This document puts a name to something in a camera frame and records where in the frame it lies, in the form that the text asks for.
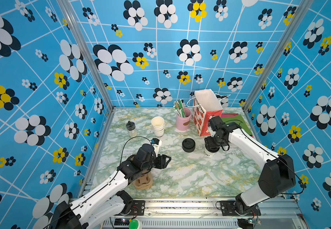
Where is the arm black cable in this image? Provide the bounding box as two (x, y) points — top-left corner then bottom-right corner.
(119, 135), (155, 164)
(219, 118), (306, 195)

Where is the white paper coffee cup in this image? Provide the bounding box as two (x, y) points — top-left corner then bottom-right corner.
(204, 149), (218, 157)

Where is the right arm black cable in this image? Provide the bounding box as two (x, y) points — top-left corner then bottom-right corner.
(219, 118), (306, 195)

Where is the red white paper gift bag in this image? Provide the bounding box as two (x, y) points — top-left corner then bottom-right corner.
(186, 89), (224, 136)

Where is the left aluminium frame post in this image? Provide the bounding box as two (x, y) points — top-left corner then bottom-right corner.
(57, 0), (114, 113)

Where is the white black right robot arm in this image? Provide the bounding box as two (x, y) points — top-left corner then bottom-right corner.
(205, 116), (298, 215)

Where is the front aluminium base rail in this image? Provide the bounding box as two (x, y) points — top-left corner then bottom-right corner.
(59, 197), (308, 229)

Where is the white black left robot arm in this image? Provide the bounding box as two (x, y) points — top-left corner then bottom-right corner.
(45, 144), (172, 229)

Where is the clear jar black lid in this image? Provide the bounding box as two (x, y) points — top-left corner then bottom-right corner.
(126, 121), (137, 137)

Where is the aluminium frame post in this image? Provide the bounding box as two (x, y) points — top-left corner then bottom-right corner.
(57, 0), (114, 113)
(243, 0), (314, 114)

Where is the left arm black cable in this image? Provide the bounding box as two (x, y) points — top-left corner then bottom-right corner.
(119, 135), (155, 164)

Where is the stack of white paper cups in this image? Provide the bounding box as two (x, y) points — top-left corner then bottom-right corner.
(151, 116), (165, 137)

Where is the green push button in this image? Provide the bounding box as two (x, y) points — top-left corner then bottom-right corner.
(129, 219), (143, 229)

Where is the brown pulp cup carrier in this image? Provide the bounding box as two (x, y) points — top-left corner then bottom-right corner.
(132, 171), (154, 190)

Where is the right aluminium frame post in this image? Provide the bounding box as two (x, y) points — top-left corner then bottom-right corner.
(243, 0), (314, 114)

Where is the pink straw holder cup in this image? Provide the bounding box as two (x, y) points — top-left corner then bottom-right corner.
(176, 107), (192, 132)

